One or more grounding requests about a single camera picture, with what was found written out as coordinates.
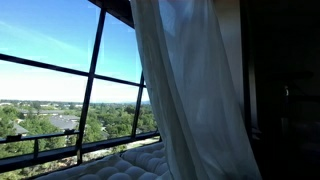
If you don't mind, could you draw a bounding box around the dark vertical post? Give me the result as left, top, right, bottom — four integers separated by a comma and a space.
240, 0, 255, 136

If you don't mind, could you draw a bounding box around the grey roofed building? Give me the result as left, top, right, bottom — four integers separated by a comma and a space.
47, 114, 81, 131

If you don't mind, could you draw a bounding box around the dark camera stand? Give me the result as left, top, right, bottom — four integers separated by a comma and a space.
282, 84, 292, 98

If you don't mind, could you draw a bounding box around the dark window frame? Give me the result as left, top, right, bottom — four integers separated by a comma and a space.
0, 0, 162, 174

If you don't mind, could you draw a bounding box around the dark balcony railing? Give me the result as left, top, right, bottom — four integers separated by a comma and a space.
0, 129, 80, 160

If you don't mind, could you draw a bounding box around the white sheer curtain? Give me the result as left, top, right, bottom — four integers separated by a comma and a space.
129, 0, 263, 180

